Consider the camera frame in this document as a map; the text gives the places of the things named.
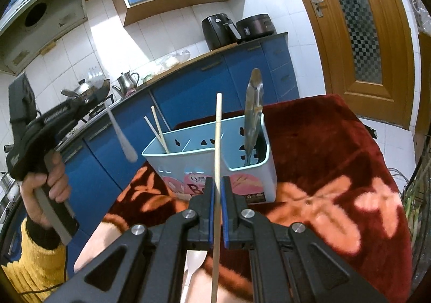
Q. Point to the blue kitchen base cabinets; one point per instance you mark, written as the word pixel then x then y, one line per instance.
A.
pixel 202 84

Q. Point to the white range hood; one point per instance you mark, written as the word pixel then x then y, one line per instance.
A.
pixel 50 30

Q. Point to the stainless steel kettle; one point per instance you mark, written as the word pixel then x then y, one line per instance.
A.
pixel 127 83

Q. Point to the wooden chopstick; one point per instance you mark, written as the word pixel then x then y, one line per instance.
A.
pixel 160 131
pixel 218 141

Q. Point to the person's left forearm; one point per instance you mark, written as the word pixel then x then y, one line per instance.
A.
pixel 30 262

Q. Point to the steel wok with lid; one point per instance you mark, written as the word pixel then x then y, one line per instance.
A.
pixel 96 87

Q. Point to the black air fryer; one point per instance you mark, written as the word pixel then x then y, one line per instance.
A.
pixel 217 31

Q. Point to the gas stove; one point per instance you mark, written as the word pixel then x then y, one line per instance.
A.
pixel 99 109

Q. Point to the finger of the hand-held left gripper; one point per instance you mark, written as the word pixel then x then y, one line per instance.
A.
pixel 94 100

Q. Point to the clear plastic bag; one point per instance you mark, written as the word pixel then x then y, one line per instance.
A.
pixel 173 59

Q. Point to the person's left hand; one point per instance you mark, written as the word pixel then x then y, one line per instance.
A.
pixel 59 181

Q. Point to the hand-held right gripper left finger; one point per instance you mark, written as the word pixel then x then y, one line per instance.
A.
pixel 210 208

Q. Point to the dark rice cooker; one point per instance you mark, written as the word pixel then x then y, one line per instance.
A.
pixel 257 26

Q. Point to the light blue utensil box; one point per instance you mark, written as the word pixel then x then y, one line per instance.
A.
pixel 202 161

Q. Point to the red floral blanket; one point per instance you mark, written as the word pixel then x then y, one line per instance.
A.
pixel 336 168

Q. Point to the white plastic spoon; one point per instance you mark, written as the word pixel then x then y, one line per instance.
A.
pixel 194 262

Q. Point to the wooden door with glass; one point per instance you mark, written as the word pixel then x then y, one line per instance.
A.
pixel 390 53

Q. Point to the long stainless steel spoon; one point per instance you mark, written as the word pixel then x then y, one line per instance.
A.
pixel 252 111

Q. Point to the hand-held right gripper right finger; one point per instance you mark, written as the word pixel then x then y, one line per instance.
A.
pixel 226 212

